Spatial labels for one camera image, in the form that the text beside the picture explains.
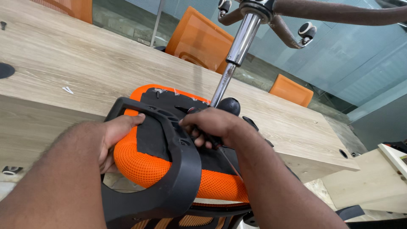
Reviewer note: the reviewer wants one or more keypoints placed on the person's left hand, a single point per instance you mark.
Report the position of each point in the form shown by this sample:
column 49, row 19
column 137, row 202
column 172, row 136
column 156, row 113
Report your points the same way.
column 109, row 143

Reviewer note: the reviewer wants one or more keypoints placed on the person's right hand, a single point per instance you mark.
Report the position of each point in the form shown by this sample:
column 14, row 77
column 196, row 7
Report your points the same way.
column 219, row 124

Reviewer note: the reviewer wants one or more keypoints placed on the person's right fingers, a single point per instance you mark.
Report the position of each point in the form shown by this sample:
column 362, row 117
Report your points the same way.
column 198, row 138

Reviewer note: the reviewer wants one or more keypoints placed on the orange mesh chair seat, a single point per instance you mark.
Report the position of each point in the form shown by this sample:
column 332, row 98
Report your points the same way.
column 143, row 165

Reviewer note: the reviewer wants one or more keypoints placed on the black plastic chair armrest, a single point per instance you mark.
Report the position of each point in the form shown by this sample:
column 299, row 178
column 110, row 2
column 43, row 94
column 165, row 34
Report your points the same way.
column 181, row 178

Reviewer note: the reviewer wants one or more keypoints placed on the black round knob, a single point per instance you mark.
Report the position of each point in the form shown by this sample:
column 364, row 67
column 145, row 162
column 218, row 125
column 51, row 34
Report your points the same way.
column 229, row 106

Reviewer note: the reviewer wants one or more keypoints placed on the black chair adjustment lever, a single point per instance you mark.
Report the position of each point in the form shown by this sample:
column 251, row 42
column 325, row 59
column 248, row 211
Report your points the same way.
column 251, row 122

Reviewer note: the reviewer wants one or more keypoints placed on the orange mesh chair backrest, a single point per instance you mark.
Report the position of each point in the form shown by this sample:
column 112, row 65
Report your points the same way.
column 190, row 221

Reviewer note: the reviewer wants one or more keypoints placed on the chrome gas lift cylinder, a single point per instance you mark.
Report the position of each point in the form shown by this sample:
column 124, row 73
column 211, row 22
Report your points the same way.
column 243, row 39

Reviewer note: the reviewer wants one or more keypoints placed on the black white caster wheel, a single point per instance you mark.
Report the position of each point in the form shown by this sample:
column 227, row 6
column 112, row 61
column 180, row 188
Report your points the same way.
column 224, row 6
column 307, row 31

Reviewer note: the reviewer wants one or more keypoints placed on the white plastic scrap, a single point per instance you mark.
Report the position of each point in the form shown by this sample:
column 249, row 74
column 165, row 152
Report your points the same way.
column 67, row 90

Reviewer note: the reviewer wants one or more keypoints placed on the black loose armrest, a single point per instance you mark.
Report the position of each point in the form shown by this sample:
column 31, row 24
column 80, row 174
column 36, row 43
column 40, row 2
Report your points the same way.
column 349, row 212

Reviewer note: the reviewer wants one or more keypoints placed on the brown star chair base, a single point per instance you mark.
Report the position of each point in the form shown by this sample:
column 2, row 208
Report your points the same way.
column 334, row 12

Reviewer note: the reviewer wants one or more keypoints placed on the black silver caster wheel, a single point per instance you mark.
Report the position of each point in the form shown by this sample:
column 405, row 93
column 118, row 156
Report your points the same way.
column 11, row 170

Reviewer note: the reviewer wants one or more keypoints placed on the white shelf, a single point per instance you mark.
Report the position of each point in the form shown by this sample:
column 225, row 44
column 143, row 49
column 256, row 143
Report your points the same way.
column 396, row 157

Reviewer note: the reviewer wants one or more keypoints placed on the black round desk grommet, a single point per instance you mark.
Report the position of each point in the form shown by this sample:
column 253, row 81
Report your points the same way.
column 5, row 70

